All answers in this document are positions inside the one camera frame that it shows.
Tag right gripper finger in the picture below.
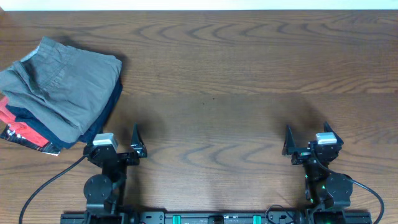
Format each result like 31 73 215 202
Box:
323 121 344 146
282 125 295 156

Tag folded navy blue garment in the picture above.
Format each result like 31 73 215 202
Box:
5 79 123 150

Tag black printed garment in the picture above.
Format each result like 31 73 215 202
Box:
1 126 61 156

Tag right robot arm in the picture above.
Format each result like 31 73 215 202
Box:
282 122 353 223

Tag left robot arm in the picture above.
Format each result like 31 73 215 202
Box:
83 124 147 223

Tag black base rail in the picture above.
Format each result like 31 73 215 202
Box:
60 210 372 224

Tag folded red garment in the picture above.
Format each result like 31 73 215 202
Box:
1 96 49 147

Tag grey shorts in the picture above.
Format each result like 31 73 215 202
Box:
1 37 122 143

